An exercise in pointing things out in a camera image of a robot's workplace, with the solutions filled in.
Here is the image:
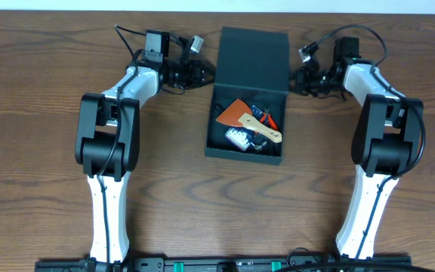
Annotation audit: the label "orange scraper wooden handle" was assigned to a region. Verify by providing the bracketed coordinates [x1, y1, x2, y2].
[216, 99, 282, 143]

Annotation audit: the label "dark green box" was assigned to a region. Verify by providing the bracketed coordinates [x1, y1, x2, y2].
[205, 27, 290, 165]

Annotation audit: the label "red handled pliers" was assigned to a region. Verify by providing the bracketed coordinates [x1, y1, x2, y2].
[260, 107, 279, 131]

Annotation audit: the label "blue screwdriver bit set case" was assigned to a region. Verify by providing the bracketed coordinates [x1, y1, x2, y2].
[224, 104, 266, 153]

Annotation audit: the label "small claw hammer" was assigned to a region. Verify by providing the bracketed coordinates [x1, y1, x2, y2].
[253, 141, 268, 153]

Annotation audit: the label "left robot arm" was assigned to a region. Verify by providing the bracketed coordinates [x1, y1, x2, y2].
[75, 29, 214, 271]

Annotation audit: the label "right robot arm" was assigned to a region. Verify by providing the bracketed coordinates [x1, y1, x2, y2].
[290, 37, 425, 260]

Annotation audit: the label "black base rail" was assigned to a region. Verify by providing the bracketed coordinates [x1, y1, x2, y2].
[34, 255, 413, 272]

